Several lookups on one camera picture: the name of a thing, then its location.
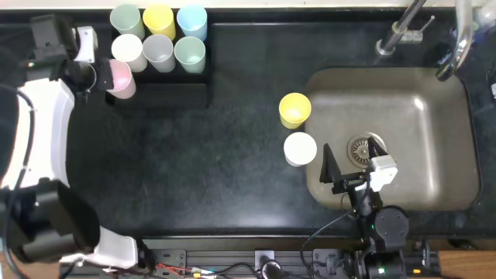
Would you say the black tray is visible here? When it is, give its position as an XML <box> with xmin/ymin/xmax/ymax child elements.
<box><xmin>104</xmin><ymin>7</ymin><xmax>212</xmax><ymax>110</ymax></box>

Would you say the green cup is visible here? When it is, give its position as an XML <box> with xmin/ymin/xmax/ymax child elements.
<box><xmin>109</xmin><ymin>3</ymin><xmax>146</xmax><ymax>40</ymax></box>
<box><xmin>173</xmin><ymin>36</ymin><xmax>207</xmax><ymax>74</ymax></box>

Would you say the steel sink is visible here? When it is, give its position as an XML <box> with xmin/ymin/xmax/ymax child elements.
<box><xmin>303</xmin><ymin>66</ymin><xmax>482</xmax><ymax>212</ymax></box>

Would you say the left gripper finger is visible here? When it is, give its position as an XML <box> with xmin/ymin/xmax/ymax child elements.
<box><xmin>96</xmin><ymin>57</ymin><xmax>115</xmax><ymax>91</ymax></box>

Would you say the pink cup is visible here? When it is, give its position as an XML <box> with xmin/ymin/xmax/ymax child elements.
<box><xmin>106</xmin><ymin>58</ymin><xmax>137</xmax><ymax>100</ymax></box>

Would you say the grey cup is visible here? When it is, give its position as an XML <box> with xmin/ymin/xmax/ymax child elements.
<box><xmin>142</xmin><ymin>33</ymin><xmax>177</xmax><ymax>74</ymax></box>

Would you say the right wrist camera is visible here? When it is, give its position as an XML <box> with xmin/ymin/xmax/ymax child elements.
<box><xmin>365</xmin><ymin>154</ymin><xmax>399</xmax><ymax>193</ymax></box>

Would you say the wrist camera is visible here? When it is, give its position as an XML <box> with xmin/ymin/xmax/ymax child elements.
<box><xmin>74</xmin><ymin>26</ymin><xmax>99</xmax><ymax>64</ymax></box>
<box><xmin>365</xmin><ymin>154</ymin><xmax>399</xmax><ymax>193</ymax></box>

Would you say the blue soap bottle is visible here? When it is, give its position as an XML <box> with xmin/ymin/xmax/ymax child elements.
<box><xmin>449</xmin><ymin>2</ymin><xmax>496</xmax><ymax>46</ymax></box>

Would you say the yellow cup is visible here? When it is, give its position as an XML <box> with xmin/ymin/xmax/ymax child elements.
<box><xmin>278</xmin><ymin>91</ymin><xmax>312</xmax><ymax>130</ymax></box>
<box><xmin>142</xmin><ymin>4</ymin><xmax>177</xmax><ymax>42</ymax></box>

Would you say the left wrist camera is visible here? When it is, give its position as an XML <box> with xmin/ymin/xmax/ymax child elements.
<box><xmin>74</xmin><ymin>26</ymin><xmax>99</xmax><ymax>64</ymax></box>

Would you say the white cup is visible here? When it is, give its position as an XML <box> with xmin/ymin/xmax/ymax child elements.
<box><xmin>111</xmin><ymin>33</ymin><xmax>149</xmax><ymax>74</ymax></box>
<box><xmin>283</xmin><ymin>131</ymin><xmax>319</xmax><ymax>168</ymax></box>

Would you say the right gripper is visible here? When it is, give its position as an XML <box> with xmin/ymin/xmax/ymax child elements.
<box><xmin>319</xmin><ymin>136</ymin><xmax>389</xmax><ymax>195</ymax></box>

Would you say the blue cup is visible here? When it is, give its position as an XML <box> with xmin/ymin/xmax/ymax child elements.
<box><xmin>176</xmin><ymin>4</ymin><xmax>208</xmax><ymax>43</ymax></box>

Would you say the mounting rail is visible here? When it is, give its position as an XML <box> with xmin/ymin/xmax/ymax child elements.
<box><xmin>60</xmin><ymin>247</ymin><xmax>443</xmax><ymax>279</ymax></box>

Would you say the steel tap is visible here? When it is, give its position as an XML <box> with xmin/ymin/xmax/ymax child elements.
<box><xmin>374</xmin><ymin>0</ymin><xmax>490</xmax><ymax>83</ymax></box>

